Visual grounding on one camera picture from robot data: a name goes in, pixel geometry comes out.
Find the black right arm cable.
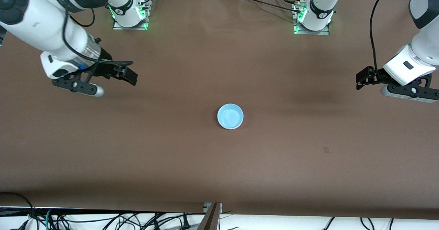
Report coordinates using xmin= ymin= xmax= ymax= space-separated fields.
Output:
xmin=62 ymin=7 xmax=134 ymax=66

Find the light blue bowl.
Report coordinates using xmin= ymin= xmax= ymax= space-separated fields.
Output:
xmin=217 ymin=103 xmax=244 ymax=130

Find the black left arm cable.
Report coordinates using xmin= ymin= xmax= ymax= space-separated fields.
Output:
xmin=369 ymin=0 xmax=398 ymax=81

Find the black cable on table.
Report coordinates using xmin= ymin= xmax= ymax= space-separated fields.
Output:
xmin=235 ymin=0 xmax=299 ymax=11

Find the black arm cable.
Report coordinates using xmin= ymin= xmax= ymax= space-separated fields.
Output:
xmin=62 ymin=7 xmax=134 ymax=66
xmin=369 ymin=0 xmax=398 ymax=81

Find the brown table cover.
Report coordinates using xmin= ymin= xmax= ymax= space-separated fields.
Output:
xmin=0 ymin=0 xmax=439 ymax=220

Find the grey metal post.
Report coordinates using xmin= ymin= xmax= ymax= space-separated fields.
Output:
xmin=198 ymin=203 xmax=223 ymax=230

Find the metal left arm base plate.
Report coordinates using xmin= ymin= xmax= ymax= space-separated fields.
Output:
xmin=294 ymin=26 xmax=330 ymax=36

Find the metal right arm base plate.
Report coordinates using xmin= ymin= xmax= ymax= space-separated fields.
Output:
xmin=112 ymin=20 xmax=149 ymax=31

